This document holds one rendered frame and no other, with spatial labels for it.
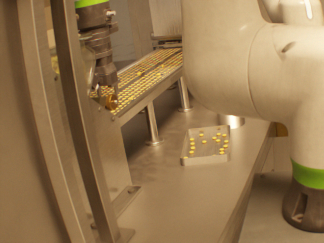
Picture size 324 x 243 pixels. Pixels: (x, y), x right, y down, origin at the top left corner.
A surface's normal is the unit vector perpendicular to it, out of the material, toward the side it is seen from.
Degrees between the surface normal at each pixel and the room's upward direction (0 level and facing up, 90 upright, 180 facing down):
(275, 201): 0
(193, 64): 82
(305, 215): 62
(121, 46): 90
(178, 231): 0
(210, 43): 83
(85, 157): 90
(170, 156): 0
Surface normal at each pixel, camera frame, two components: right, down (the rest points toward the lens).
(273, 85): -0.69, 0.29
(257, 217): -0.14, -0.94
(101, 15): 0.58, 0.17
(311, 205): -0.71, 0.03
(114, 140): 0.93, -0.03
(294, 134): -0.96, 0.21
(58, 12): -0.34, 0.33
